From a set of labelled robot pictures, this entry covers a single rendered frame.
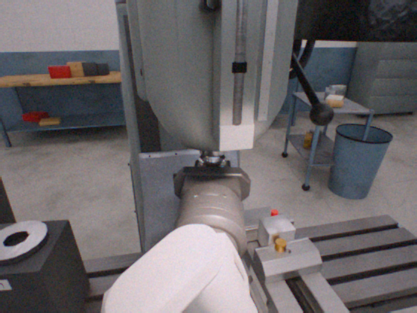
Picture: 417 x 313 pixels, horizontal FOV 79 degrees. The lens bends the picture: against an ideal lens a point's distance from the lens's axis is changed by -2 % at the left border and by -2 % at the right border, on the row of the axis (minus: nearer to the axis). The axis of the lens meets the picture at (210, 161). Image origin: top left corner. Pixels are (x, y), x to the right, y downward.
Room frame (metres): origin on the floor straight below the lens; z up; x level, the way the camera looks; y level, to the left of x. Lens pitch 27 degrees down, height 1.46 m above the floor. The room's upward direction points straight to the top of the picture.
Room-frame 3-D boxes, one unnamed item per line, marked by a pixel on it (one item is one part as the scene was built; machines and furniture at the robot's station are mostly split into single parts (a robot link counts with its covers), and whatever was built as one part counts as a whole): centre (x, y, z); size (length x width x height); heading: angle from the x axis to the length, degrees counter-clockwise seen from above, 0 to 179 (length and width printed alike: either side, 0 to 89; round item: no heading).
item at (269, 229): (0.42, -0.14, 1.07); 0.06 x 0.05 x 0.06; 104
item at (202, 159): (0.39, 0.00, 1.26); 0.05 x 0.05 x 0.01
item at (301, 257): (0.37, -0.16, 1.05); 0.12 x 0.06 x 0.04; 104
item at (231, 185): (0.30, 0.00, 1.24); 0.13 x 0.12 x 0.10; 88
